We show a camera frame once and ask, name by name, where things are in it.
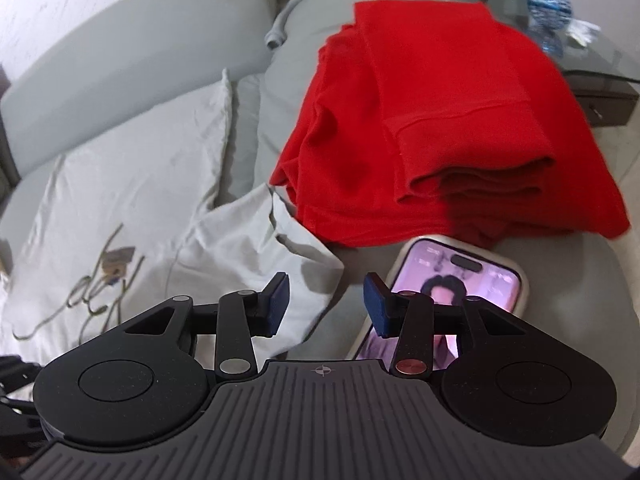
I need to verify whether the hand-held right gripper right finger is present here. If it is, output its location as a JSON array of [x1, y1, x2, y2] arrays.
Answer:
[[364, 273, 526, 379]]

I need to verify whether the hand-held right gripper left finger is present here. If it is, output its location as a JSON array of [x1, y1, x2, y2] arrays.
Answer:
[[123, 273, 292, 382]]

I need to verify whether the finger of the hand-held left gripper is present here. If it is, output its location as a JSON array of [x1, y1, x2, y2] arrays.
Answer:
[[0, 354, 44, 392]]

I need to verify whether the white t-shirt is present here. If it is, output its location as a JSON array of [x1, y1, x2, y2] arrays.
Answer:
[[0, 67, 346, 401]]

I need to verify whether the smartphone in pale case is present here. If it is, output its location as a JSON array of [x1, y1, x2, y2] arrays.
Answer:
[[345, 235, 530, 361]]

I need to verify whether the red folded cloth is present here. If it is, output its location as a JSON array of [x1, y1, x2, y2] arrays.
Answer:
[[269, 0, 631, 250]]

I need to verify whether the dark grey cushion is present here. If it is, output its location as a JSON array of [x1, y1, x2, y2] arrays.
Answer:
[[0, 64, 22, 187]]

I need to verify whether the grey sofa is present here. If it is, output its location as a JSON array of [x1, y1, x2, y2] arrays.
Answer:
[[0, 0, 640, 461]]

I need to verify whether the white tissue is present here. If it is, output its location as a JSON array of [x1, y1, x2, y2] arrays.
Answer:
[[565, 16, 604, 44]]

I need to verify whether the blue water bottle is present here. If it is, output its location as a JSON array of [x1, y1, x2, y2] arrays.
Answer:
[[527, 0, 576, 56]]

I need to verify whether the pale grey hose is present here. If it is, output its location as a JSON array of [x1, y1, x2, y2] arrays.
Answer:
[[265, 0, 337, 51]]

